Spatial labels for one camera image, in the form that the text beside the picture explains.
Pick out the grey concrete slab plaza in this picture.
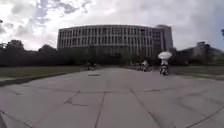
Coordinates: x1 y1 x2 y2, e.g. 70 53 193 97
0 67 224 128

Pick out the large curved grey building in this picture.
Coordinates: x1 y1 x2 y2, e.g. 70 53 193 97
56 24 175 58

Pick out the grass lawn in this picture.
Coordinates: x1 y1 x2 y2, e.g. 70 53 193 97
0 65 89 80

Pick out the low building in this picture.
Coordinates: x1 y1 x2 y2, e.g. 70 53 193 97
177 41 224 66

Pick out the concrete kerb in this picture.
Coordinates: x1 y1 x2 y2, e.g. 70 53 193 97
0 69 88 88

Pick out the row of parked bicycles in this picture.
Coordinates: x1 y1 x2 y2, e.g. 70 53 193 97
129 59 154 73

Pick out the row of dark trees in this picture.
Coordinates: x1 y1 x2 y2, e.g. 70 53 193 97
0 39 224 67

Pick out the person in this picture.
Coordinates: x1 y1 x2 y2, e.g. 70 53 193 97
157 51 173 76

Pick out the grass strip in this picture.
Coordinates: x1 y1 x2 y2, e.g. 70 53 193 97
168 65 224 76

